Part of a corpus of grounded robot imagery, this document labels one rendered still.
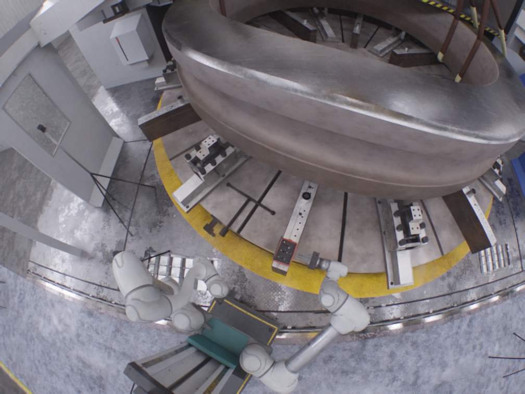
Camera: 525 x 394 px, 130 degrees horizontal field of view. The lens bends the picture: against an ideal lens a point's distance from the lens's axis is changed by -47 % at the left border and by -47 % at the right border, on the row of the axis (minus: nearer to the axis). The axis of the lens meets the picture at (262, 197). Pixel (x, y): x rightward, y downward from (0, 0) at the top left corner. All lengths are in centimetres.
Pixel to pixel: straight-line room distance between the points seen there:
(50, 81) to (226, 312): 347
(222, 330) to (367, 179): 150
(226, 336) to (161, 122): 263
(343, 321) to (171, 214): 244
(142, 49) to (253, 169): 313
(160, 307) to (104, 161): 336
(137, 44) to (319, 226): 417
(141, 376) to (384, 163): 192
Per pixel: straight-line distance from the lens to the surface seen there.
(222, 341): 168
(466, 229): 323
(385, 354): 295
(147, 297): 93
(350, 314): 121
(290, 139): 179
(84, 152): 378
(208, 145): 229
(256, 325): 227
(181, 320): 145
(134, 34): 454
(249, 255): 262
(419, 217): 223
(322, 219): 243
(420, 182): 202
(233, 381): 188
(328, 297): 116
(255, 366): 140
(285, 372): 142
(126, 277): 96
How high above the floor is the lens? 256
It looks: 65 degrees down
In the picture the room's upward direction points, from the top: 8 degrees counter-clockwise
